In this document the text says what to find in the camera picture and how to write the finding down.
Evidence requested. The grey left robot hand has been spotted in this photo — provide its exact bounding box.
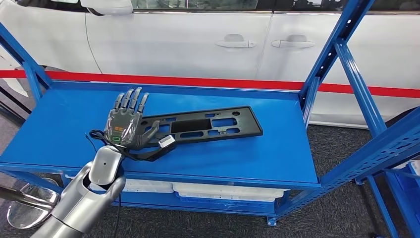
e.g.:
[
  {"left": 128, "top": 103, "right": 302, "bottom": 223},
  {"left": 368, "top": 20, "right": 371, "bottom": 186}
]
[{"left": 104, "top": 87, "right": 161, "bottom": 151}]

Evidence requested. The black plastic panel part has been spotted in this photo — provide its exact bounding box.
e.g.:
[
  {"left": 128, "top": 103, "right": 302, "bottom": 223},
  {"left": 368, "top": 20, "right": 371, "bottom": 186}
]
[{"left": 133, "top": 105, "right": 264, "bottom": 148}]

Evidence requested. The blue metal shelf rack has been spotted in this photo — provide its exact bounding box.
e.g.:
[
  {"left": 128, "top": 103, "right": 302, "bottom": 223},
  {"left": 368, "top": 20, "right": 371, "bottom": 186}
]
[{"left": 0, "top": 0, "right": 420, "bottom": 238}]

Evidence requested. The red barrier belt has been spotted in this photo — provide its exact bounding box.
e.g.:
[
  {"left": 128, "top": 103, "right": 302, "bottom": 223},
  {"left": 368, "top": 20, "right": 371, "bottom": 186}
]
[{"left": 0, "top": 69, "right": 420, "bottom": 99}]

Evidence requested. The white car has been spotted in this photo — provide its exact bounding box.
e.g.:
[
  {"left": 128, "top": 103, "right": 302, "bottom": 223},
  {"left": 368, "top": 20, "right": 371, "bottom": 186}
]
[{"left": 0, "top": 0, "right": 420, "bottom": 129}]

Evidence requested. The white car side mirror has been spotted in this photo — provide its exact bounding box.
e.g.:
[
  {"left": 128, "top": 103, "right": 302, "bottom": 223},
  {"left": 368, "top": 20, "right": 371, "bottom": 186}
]
[{"left": 80, "top": 0, "right": 134, "bottom": 16}]

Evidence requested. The blue plastic bin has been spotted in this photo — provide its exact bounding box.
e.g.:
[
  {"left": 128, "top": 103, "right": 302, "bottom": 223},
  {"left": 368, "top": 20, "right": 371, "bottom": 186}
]
[{"left": 175, "top": 198, "right": 276, "bottom": 214}]

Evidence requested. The blue wheeled metal rack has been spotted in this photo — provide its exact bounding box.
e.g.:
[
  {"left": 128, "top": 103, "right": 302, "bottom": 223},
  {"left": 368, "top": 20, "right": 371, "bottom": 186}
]
[{"left": 356, "top": 161, "right": 420, "bottom": 238}]

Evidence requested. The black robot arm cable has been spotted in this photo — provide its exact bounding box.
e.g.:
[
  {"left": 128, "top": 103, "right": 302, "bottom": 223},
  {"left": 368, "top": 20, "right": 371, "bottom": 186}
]
[{"left": 86, "top": 129, "right": 132, "bottom": 160}]

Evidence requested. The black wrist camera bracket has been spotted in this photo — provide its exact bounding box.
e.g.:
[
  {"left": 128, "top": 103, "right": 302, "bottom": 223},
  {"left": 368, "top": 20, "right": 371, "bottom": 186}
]
[{"left": 123, "top": 141, "right": 176, "bottom": 162}]

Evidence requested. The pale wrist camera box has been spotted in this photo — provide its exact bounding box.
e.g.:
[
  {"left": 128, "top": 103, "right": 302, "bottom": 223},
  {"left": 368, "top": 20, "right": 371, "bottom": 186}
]
[{"left": 158, "top": 135, "right": 176, "bottom": 148}]

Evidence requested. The white car door handle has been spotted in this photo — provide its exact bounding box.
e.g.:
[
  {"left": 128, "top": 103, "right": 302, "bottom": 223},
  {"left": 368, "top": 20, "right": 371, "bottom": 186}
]
[
  {"left": 271, "top": 34, "right": 315, "bottom": 49},
  {"left": 215, "top": 34, "right": 257, "bottom": 49}
]

